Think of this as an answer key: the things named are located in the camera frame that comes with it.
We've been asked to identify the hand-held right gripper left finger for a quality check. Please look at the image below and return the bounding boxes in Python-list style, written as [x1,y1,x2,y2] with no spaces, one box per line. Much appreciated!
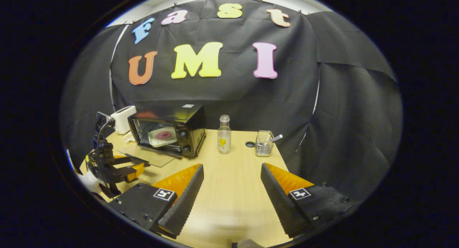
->
[109,164,205,239]

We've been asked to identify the black backdrop cloth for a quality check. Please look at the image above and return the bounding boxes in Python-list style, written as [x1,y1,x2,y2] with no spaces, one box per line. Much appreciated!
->
[59,0,403,205]

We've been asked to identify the black electric oven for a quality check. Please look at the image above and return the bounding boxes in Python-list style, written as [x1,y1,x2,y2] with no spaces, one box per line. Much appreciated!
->
[117,104,207,168]

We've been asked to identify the white rectangular food plate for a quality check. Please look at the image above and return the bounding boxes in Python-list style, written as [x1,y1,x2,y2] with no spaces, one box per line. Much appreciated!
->
[148,127,178,148]

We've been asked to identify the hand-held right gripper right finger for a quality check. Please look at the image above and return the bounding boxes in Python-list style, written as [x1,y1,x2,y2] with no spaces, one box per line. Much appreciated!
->
[260,163,350,238]

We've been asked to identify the white toaster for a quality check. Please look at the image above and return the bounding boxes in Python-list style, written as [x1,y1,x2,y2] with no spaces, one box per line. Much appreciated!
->
[109,106,137,135]

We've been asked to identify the glass bottle with yellow label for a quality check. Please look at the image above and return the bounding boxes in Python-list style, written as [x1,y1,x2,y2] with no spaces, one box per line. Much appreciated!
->
[217,115,232,154]

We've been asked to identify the wire mesh utensil holder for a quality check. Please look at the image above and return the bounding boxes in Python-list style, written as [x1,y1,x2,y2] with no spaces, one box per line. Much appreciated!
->
[255,130,274,157]

